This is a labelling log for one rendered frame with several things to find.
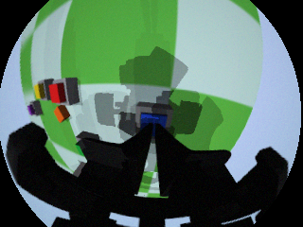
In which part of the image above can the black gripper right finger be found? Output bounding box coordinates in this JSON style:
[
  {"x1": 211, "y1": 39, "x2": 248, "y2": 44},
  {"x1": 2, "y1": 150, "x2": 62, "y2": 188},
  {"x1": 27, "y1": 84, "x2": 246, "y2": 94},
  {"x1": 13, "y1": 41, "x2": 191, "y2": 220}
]
[{"x1": 154, "y1": 124, "x2": 232, "y2": 197}]

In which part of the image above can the red button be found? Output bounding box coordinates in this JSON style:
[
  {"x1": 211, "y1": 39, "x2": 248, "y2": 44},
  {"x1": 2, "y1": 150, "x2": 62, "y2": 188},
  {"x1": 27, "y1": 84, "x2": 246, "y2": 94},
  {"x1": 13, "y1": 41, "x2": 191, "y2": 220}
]
[{"x1": 48, "y1": 77, "x2": 80, "y2": 106}]

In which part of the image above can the green button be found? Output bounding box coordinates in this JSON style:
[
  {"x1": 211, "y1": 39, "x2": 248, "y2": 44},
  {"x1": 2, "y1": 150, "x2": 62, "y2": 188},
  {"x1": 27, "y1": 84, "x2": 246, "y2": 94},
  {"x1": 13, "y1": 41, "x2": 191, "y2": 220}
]
[{"x1": 75, "y1": 131, "x2": 99, "y2": 156}]

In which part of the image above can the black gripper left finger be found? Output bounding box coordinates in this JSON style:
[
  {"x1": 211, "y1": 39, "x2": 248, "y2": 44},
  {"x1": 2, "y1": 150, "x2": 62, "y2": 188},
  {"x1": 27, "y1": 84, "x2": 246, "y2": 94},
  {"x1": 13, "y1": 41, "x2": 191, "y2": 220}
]
[{"x1": 80, "y1": 124, "x2": 154, "y2": 196}]

